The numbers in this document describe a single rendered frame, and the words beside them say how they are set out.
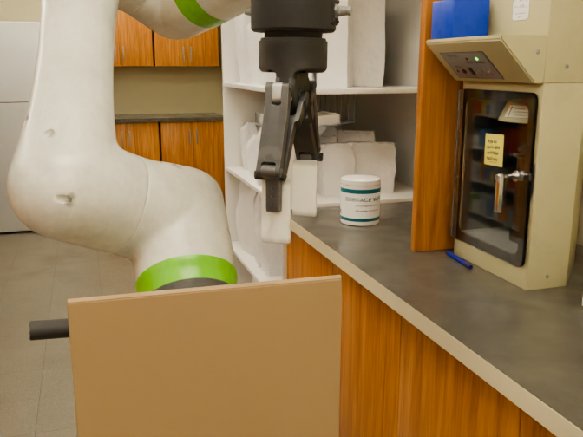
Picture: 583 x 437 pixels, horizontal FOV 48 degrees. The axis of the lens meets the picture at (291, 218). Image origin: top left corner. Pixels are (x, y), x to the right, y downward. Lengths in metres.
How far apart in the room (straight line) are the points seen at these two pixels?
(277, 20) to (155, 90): 6.14
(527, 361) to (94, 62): 0.86
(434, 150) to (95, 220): 1.21
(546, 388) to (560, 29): 0.77
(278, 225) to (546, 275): 1.04
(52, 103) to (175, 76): 6.01
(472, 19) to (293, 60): 1.02
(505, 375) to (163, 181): 0.67
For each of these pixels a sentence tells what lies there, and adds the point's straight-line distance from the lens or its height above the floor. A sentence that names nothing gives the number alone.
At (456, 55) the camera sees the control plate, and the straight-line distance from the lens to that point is 1.68.
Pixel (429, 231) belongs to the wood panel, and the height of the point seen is 1.00.
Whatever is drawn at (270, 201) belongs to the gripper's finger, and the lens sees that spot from 0.68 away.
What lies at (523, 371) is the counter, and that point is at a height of 0.94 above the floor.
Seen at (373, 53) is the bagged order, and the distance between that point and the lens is 2.84.
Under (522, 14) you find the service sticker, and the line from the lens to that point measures 1.62.
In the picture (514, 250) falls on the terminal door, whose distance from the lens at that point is 1.62.
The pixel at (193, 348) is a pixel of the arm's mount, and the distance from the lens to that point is 0.71.
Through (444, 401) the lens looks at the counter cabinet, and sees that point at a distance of 1.46.
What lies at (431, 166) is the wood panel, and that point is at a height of 1.18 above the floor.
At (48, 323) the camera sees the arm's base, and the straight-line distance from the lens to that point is 0.80.
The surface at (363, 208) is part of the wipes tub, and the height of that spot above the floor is 1.00.
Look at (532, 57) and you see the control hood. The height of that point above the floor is 1.46.
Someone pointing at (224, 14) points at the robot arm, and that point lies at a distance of 1.03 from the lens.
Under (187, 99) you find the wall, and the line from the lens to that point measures 6.86.
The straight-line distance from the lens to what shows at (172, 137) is 6.31.
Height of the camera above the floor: 1.45
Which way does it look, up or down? 13 degrees down
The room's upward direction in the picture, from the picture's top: straight up
